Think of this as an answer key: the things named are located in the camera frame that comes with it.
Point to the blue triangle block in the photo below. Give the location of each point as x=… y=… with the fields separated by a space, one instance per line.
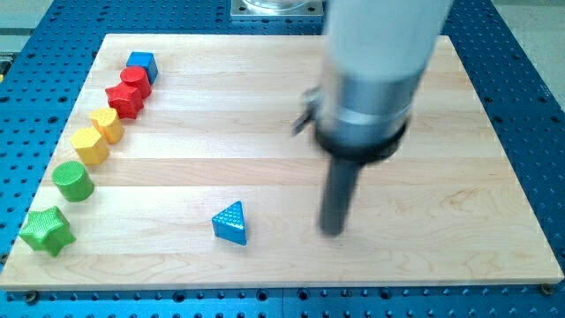
x=229 y=224

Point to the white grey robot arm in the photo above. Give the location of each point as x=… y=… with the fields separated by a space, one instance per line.
x=374 y=57

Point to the blue cube block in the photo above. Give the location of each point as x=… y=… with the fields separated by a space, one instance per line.
x=147 y=61

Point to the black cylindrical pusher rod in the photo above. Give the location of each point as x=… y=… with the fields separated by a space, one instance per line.
x=339 y=189

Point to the wooden board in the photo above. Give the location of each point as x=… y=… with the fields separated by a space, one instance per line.
x=445 y=209

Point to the metal robot mounting plate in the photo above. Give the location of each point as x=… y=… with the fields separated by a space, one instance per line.
x=275 y=8

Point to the red star block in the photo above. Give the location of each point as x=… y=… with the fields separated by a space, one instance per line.
x=125 y=99

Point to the red cylinder block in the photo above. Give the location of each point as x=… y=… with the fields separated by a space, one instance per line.
x=136 y=76

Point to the yellow heart block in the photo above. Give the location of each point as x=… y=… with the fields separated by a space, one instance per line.
x=107 y=122

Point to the yellow hexagon block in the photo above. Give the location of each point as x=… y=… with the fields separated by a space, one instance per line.
x=90 y=146

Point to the green cylinder block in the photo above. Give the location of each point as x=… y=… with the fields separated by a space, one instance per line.
x=72 y=180

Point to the green star block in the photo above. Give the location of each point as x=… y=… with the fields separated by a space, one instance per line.
x=47 y=230

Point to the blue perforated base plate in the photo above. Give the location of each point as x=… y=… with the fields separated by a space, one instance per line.
x=44 y=82

